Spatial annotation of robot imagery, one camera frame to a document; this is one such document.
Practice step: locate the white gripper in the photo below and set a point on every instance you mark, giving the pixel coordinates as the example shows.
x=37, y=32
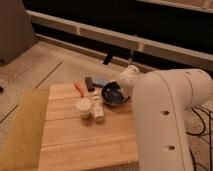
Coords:
x=127, y=78

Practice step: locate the dark ceramic bowl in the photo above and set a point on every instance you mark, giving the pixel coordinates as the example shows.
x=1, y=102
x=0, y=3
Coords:
x=112, y=95

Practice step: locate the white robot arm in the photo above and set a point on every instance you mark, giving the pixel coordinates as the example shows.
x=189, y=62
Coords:
x=160, y=98

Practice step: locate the blue sponge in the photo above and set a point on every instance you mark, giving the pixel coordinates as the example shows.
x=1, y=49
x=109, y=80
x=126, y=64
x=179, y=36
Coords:
x=100, y=82

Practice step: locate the small white bottle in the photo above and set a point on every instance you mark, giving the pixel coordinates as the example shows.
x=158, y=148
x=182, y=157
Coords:
x=98, y=111

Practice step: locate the dark brown block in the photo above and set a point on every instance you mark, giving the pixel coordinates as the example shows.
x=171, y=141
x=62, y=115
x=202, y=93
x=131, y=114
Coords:
x=89, y=84

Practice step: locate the white cup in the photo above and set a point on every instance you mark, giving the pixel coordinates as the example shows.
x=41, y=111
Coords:
x=84, y=105

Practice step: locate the wooden slat table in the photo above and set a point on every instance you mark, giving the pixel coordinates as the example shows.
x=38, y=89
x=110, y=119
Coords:
x=72, y=144

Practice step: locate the grey cabinet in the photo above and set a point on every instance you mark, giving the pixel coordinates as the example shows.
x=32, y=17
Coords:
x=16, y=32

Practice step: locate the yellow-green mat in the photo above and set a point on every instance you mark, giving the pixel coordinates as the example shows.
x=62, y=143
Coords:
x=21, y=150

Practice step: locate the black table leg bracket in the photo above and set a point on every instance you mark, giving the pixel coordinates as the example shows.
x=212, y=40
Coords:
x=108, y=58

